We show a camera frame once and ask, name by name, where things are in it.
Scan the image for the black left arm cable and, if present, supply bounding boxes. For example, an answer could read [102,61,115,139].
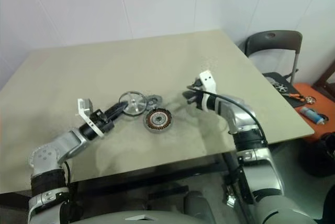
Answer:
[62,160,72,186]

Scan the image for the silver spoked rotor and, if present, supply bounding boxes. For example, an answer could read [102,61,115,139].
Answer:
[118,91,148,117]

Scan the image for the desk with black frame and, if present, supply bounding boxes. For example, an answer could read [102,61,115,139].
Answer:
[313,61,335,95]

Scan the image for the black table frame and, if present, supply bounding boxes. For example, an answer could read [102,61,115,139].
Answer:
[68,152,256,209]

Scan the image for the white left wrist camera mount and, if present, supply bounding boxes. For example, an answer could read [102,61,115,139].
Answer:
[76,98,106,139]

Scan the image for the blue cylinder part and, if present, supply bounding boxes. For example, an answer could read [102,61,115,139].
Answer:
[300,105,328,125]

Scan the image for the grey motor housing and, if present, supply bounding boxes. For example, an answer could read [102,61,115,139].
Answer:
[142,108,174,134]

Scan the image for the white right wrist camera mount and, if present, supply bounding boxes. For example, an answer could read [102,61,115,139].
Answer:
[199,70,218,95]

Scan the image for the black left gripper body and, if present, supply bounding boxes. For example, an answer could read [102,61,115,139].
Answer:
[90,108,116,134]

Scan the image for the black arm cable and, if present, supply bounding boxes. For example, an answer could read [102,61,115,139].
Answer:
[62,160,72,186]
[200,90,270,148]

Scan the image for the grey folding chair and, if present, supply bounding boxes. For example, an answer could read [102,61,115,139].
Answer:
[244,30,304,97]

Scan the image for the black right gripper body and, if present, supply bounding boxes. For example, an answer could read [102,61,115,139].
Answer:
[192,77,208,110]

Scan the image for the silver robot torso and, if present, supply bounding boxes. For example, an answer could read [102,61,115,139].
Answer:
[85,209,189,224]

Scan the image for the metal bracket clamp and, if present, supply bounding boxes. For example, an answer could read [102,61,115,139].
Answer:
[224,183,237,207]

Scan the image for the grey motor housing lid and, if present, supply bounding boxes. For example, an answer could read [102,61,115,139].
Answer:
[145,94,163,111]

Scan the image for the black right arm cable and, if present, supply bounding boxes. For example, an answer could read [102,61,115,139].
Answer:
[200,90,270,148]

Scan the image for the black bag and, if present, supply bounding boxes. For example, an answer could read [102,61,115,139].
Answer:
[297,131,335,178]

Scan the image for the spare spoked rotor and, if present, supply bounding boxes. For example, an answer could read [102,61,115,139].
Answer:
[273,82,289,94]

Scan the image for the orange handled pliers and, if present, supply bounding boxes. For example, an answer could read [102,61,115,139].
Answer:
[287,92,305,102]

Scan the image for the orange stool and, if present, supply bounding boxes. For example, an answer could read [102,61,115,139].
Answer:
[292,82,335,141]

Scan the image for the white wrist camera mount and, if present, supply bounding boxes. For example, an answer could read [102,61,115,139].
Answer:
[76,98,106,139]
[199,70,218,95]

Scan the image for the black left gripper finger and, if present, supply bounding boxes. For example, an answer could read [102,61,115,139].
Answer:
[104,102,129,119]
[108,105,129,124]

